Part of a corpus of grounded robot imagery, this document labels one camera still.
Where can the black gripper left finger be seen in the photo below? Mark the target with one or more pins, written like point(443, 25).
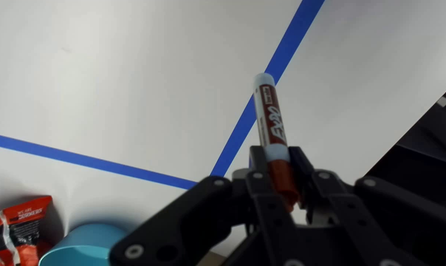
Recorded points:
point(183, 221)

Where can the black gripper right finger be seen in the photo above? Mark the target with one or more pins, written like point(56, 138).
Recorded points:
point(379, 221)

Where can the red white marker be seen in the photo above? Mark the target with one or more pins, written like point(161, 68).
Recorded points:
point(272, 118)

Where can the light blue bowl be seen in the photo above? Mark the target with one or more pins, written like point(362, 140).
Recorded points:
point(84, 245)

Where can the blue tape strip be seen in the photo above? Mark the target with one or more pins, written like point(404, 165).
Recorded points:
point(276, 63)
point(84, 159)

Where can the red packaged item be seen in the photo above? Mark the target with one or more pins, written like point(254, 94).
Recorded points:
point(20, 230)

